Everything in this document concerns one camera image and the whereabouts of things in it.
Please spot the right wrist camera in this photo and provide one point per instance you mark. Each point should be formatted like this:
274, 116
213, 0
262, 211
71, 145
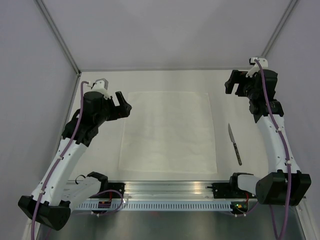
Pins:
257, 63

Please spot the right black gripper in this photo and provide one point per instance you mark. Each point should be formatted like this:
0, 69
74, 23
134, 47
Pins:
237, 77

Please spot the right aluminium frame post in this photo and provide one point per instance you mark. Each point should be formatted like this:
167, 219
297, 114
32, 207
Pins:
280, 26

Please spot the aluminium frame post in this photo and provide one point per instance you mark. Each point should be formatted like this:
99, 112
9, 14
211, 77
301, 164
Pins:
57, 34
280, 26

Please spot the left aluminium frame post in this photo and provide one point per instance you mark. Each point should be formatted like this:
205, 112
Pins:
57, 34

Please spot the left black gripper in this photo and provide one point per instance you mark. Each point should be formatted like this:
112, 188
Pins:
122, 110

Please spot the white cloth napkin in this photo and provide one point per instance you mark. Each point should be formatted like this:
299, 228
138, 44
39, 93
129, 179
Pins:
169, 132

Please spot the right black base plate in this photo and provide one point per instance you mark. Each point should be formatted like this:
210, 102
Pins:
224, 190

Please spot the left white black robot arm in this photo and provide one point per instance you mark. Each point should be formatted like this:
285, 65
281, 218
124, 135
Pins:
52, 203

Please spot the steel table knife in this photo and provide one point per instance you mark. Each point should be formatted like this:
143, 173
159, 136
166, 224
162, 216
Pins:
234, 145

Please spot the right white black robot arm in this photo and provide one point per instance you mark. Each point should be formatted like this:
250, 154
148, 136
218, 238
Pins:
284, 181

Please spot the aluminium mounting rail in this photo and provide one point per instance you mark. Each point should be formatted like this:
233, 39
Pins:
165, 190

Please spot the white slotted cable duct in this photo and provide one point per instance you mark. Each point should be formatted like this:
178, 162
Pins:
90, 205

